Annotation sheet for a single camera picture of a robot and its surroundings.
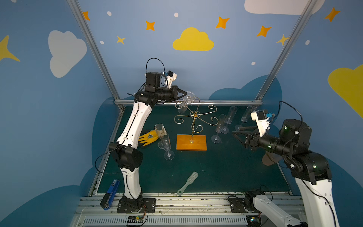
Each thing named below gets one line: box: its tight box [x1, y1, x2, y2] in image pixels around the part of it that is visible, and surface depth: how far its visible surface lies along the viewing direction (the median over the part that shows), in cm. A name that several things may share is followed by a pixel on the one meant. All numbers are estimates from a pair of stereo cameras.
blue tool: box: [100, 179, 121, 211], surface depth 76 cm
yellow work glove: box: [138, 130, 159, 147], surface depth 100 cm
